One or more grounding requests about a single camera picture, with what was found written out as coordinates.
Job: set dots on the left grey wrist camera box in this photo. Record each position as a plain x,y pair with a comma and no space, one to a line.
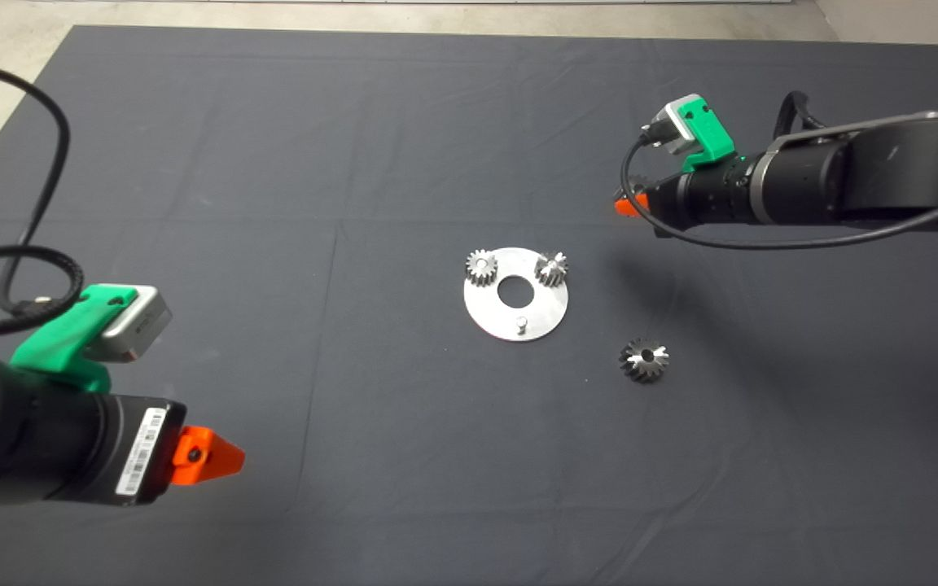
142,321

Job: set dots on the dark grey table cloth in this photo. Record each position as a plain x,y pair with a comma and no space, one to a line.
436,122

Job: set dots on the right grey wrist camera box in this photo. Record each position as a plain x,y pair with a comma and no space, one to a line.
668,126

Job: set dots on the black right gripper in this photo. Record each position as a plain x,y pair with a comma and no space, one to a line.
705,195

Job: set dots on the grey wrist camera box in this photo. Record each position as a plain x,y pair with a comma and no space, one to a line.
668,126
142,321

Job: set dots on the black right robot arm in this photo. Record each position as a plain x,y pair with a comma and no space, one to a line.
884,171

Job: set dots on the right green camera mount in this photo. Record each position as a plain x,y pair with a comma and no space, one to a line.
709,134

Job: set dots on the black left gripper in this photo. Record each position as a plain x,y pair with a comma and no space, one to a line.
119,448

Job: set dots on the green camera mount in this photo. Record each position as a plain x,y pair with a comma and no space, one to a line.
709,134
54,346

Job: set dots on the large steel gear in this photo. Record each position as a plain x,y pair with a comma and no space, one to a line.
644,360

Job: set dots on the left green camera mount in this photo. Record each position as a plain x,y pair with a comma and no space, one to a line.
54,346

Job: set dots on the round metal plate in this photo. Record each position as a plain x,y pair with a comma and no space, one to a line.
485,313

